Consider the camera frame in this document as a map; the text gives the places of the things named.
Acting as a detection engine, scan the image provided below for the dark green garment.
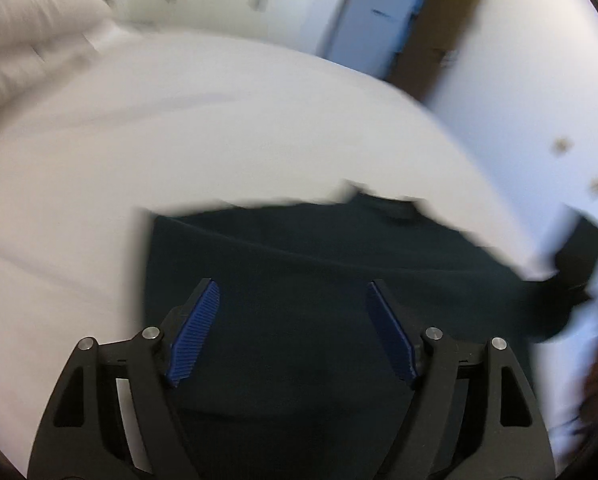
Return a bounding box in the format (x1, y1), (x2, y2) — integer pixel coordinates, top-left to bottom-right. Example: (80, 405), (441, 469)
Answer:
(141, 179), (596, 480)

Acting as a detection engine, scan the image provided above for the brown wooden door panel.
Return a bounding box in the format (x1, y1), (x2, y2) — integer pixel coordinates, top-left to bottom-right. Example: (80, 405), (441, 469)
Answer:
(389, 0), (491, 102)

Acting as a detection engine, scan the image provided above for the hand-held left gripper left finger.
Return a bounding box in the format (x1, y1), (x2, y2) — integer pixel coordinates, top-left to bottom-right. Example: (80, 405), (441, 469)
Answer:
(27, 278), (221, 480)

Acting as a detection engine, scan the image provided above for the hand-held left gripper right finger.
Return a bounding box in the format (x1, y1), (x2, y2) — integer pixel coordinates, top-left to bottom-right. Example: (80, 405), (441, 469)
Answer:
(366, 280), (555, 480)

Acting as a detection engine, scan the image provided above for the white folded duvet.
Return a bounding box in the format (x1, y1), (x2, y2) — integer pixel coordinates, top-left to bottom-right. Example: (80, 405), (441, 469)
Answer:
(0, 0), (116, 128)

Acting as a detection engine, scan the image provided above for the white bed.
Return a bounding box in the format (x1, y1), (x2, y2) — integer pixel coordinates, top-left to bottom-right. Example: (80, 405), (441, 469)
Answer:
(0, 35), (547, 480)

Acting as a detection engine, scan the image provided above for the pale blue door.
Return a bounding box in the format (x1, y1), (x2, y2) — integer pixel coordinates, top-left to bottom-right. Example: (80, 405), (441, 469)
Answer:
(323, 0), (438, 81)

